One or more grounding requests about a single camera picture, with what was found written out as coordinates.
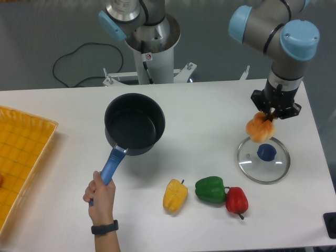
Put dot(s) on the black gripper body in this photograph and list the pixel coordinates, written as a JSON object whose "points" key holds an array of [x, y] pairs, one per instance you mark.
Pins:
{"points": [[276, 96]]}

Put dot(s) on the round twisted bread roll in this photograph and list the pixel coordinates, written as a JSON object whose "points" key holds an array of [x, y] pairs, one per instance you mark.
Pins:
{"points": [[259, 129]]}

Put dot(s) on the black saucepan with blue handle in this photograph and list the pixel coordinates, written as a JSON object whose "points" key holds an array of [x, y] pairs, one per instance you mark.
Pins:
{"points": [[133, 124]]}

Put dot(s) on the person's forearm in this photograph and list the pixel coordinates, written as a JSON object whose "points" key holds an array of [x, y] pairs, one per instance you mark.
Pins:
{"points": [[107, 242]]}

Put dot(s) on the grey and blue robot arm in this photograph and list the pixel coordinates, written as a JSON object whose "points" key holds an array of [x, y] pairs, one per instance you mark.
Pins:
{"points": [[291, 43]]}

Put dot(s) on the person's right hand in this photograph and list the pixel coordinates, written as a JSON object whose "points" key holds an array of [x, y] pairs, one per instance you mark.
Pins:
{"points": [[101, 212]]}

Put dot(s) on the glass lid with blue knob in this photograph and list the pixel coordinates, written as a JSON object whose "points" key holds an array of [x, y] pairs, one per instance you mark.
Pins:
{"points": [[264, 163]]}

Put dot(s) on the red bell pepper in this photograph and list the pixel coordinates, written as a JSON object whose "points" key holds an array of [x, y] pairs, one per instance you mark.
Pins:
{"points": [[236, 201]]}

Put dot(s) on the green bell pepper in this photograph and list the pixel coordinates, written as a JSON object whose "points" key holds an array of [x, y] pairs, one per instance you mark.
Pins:
{"points": [[211, 190]]}

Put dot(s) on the black device at table edge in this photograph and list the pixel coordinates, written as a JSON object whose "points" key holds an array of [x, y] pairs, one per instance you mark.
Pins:
{"points": [[329, 220]]}

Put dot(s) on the yellow bell pepper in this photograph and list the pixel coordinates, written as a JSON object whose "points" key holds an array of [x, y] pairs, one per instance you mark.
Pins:
{"points": [[175, 195]]}

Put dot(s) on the black wristband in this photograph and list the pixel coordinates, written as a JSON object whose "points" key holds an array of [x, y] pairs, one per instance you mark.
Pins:
{"points": [[104, 229]]}

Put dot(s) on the yellow woven basket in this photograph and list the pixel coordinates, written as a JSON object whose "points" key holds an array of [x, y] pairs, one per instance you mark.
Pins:
{"points": [[24, 139]]}

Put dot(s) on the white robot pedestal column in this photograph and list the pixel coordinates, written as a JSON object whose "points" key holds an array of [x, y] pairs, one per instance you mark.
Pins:
{"points": [[149, 32]]}

